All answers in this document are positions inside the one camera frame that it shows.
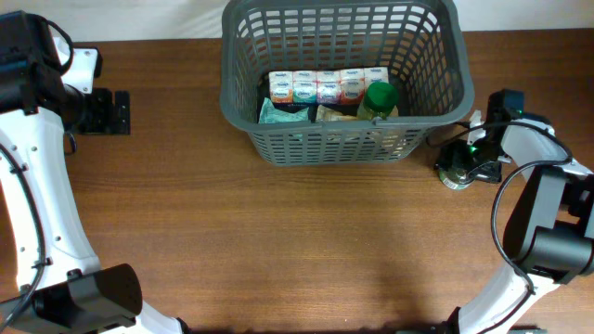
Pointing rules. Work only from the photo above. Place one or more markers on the green lid glass jar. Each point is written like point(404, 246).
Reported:
point(379, 101)

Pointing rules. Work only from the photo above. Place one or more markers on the grey plastic basket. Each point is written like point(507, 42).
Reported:
point(419, 42)

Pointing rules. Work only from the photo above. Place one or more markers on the white tissue pack strip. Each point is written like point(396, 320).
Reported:
point(336, 87)

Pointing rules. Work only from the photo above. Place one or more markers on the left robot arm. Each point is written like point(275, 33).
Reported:
point(47, 99)

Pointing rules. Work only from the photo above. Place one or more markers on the tin can green label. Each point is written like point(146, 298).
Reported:
point(455, 179)

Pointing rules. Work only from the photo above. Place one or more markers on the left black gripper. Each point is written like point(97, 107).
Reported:
point(103, 99)

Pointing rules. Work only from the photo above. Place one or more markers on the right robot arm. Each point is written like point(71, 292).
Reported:
point(542, 216)

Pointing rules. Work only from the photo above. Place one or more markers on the tan paper bag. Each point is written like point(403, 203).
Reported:
point(336, 115)

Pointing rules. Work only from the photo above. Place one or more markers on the teal snack wrapper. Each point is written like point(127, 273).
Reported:
point(269, 114)

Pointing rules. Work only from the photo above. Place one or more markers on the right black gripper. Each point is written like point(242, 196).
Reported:
point(454, 154)

